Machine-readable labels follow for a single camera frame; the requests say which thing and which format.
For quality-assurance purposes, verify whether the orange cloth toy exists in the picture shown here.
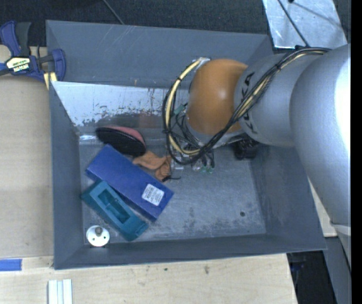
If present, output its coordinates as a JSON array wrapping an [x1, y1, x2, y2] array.
[[132, 151, 182, 182]]

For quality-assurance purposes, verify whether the grey metal bin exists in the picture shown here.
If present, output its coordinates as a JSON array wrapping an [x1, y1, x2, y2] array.
[[45, 20, 328, 270]]

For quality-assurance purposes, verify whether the black and red oval brush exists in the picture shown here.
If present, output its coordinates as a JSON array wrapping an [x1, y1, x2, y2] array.
[[95, 125, 147, 158]]

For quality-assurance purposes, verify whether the blue box with white label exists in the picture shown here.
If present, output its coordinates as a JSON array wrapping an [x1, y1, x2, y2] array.
[[85, 144, 175, 223]]

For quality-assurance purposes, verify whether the teal plastic tray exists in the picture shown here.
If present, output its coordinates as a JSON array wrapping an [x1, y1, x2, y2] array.
[[80, 179, 150, 243]]

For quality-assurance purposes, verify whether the white round knob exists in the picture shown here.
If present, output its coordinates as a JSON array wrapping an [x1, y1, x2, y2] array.
[[85, 224, 111, 248]]

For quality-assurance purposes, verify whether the pale wood board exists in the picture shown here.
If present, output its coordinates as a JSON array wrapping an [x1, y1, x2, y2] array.
[[0, 74, 55, 260]]

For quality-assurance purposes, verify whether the black cylinder on white bracket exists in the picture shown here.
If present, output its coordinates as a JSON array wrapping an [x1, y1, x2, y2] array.
[[218, 133, 259, 161]]

